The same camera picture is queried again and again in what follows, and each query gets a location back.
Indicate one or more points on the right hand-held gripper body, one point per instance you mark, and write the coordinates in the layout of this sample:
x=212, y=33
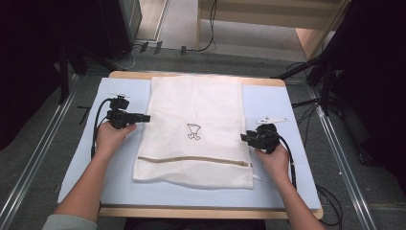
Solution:
x=268, y=139

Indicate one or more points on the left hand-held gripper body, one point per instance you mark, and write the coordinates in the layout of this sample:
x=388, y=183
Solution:
x=118, y=119

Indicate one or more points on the white mesh laundry bag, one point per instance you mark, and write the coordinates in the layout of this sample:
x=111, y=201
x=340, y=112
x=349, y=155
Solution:
x=194, y=105

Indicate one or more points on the person's left hand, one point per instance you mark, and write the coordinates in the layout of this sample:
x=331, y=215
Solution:
x=110, y=140

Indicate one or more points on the person's right hand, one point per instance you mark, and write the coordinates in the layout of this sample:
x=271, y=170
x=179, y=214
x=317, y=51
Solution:
x=277, y=163

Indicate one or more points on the light blue mat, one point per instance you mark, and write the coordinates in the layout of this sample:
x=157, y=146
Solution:
x=274, y=195

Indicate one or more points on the black metal stand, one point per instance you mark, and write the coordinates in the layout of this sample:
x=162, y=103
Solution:
x=327, y=83

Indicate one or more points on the wooden table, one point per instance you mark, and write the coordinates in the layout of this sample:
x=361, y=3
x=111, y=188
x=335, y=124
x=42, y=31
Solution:
x=191, y=213

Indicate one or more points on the black cabinet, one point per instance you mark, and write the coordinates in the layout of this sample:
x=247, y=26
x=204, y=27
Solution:
x=111, y=25

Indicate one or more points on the dark curtain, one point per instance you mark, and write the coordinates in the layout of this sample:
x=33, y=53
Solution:
x=28, y=64
x=379, y=80

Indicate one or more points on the person's grey sleeve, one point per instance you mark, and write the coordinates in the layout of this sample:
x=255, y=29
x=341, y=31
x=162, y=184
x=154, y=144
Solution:
x=68, y=223

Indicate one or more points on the wooden shelf unit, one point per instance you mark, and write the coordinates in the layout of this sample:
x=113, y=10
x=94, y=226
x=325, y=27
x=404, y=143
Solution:
x=255, y=12

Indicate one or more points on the metal floor rail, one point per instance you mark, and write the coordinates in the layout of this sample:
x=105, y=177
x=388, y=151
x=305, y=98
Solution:
x=344, y=169
x=32, y=163

